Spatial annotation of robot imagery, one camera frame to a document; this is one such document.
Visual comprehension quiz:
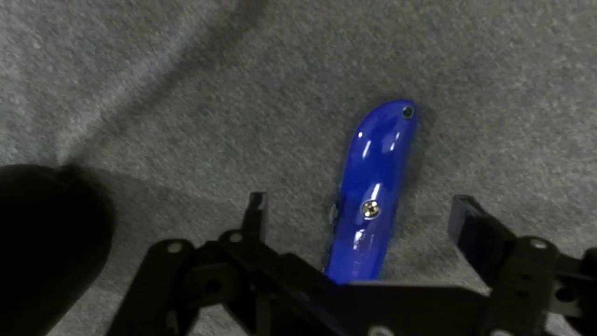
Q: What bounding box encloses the grey table cloth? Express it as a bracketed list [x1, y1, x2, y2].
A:
[0, 0, 597, 336]

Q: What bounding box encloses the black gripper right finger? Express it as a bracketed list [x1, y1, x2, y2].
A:
[448, 194, 517, 283]

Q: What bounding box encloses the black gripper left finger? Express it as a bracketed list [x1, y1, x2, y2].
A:
[241, 192, 269, 242]

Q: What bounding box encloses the black mug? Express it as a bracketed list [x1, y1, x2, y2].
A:
[0, 164, 114, 336]

